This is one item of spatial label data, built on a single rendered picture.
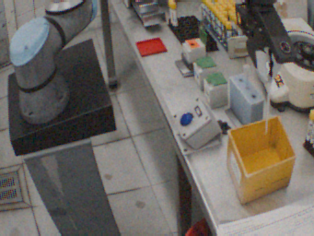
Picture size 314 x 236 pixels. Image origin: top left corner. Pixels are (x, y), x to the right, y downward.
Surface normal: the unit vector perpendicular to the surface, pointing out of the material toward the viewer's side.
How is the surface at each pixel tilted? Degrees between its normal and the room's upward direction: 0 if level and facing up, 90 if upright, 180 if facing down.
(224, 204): 0
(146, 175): 0
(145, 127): 0
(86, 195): 90
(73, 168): 90
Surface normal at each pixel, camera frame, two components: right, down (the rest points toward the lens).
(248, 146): 0.24, 0.65
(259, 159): -0.08, -0.72
